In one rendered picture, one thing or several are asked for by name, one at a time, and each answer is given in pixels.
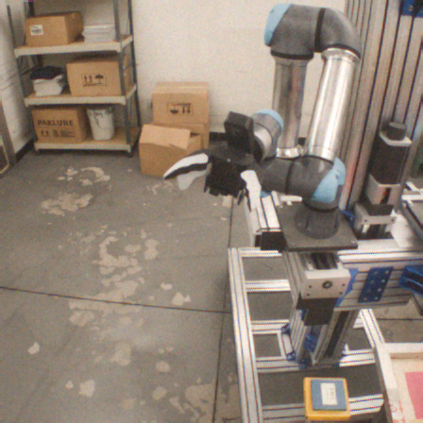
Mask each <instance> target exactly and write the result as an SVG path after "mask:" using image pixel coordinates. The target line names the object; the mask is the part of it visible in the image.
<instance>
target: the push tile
mask: <svg viewBox="0 0 423 423"><path fill-rule="evenodd" d="M310 382H311V387H312V390H311V394H312V400H313V402H312V406H313V410H318V411H325V410H328V411H334V410H336V411H343V410H344V411H346V410H347V402H346V398H345V395H346V394H345V390H344V387H345V386H344V383H343V381H342V380H325V379H321V380H315V379H310Z"/></svg>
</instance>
